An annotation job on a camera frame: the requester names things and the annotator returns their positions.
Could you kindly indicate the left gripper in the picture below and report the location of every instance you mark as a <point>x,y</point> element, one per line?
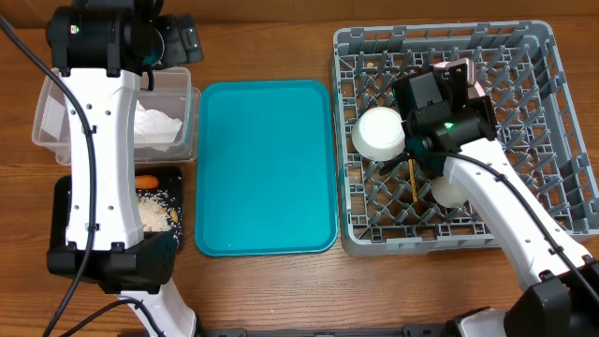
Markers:
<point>176,53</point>

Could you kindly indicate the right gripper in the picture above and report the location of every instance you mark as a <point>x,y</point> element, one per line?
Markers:
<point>485,109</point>

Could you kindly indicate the large white plate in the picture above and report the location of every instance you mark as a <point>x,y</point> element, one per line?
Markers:
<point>474,89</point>

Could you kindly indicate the white napkin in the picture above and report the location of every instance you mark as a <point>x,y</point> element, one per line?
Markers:
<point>155,128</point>

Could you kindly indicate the green-rimmed white bowl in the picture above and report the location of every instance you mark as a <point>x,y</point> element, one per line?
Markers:
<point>378,134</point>

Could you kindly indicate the wooden chopstick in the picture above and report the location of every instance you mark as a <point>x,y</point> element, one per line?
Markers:
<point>412,177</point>

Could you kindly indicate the white cup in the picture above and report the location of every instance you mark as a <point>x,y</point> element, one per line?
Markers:
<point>445,194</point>

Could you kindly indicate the orange carrot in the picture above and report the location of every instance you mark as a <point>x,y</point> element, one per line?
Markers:
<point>146,182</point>

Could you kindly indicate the food scraps pile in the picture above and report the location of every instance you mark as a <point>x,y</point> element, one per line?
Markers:
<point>159,211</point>

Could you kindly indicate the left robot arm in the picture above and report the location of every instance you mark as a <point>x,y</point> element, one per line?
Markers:
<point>104,53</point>

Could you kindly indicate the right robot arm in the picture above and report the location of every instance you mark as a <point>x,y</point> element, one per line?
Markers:
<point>557,275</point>

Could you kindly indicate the clear plastic bin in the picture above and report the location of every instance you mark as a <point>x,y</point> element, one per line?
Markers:
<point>173,96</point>

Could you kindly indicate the grey dish rack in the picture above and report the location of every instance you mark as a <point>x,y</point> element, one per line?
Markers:
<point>520,69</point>

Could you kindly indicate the black plastic tray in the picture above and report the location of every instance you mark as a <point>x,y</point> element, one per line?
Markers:
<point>170,178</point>

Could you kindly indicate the teal plastic tray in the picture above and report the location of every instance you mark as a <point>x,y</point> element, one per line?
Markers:
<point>266,178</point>

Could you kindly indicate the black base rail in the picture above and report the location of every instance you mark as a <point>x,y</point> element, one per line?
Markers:
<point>410,330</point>

